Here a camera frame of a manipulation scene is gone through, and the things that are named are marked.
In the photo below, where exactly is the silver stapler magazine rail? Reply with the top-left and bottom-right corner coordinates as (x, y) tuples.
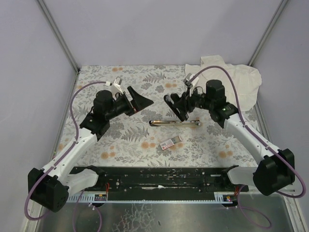
(149, 120), (201, 128)

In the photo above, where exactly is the red white staple box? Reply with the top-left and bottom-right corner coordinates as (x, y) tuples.
(160, 136), (182, 150)

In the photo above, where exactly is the black stapler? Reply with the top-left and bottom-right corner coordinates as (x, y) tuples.
(164, 95), (185, 121)

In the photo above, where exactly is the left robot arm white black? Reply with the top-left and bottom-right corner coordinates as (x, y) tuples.
(24, 87), (154, 213)

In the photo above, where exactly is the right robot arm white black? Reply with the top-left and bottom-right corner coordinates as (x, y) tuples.
(164, 80), (295, 196)

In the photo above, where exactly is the cream white cloth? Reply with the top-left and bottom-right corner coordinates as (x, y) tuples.
(185, 55), (262, 111)

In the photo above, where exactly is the aluminium extrusion crossbar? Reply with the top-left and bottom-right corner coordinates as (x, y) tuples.
(243, 173), (294, 196)

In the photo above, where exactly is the left aluminium frame post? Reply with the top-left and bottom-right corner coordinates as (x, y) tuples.
(36, 0), (80, 73)

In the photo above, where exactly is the aluminium frame post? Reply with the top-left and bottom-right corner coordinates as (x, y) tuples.
(36, 0), (80, 73)
(247, 0), (290, 67)

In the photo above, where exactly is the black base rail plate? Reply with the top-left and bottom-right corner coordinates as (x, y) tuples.
(77, 166), (249, 208)

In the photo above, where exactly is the white slotted cable duct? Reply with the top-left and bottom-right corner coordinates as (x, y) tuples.
(67, 192), (108, 203)

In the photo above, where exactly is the right aluminium frame post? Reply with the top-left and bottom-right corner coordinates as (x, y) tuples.
(247, 0), (290, 67)

